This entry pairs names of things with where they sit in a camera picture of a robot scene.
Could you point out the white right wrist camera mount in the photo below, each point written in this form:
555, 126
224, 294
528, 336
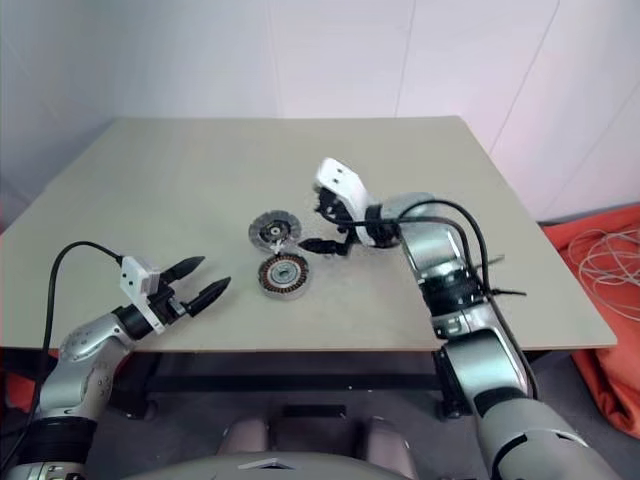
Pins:
345, 185

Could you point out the grey robot torso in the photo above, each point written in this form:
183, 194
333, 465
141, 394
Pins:
270, 470

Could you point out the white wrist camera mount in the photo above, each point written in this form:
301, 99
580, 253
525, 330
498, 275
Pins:
345, 185
132, 275

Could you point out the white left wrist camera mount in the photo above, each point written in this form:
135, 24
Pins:
132, 275

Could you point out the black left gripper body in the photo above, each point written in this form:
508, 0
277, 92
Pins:
170, 305

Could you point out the orange beanbag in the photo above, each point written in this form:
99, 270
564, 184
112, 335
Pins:
565, 245

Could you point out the motor housing with copper windings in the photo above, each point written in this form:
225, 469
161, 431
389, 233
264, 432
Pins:
285, 274

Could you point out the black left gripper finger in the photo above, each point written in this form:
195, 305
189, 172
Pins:
210, 294
185, 269

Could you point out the orange cloth bag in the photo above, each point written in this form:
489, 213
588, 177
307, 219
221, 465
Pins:
22, 390

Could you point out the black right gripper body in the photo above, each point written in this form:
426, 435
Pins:
337, 215

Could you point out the grey round motor lid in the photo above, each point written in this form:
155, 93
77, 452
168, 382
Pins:
256, 241

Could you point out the black table frame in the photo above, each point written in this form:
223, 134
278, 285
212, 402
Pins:
300, 384

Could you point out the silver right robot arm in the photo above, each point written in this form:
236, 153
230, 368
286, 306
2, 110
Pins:
435, 240

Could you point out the black spoked rotor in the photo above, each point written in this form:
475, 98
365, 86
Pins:
274, 231

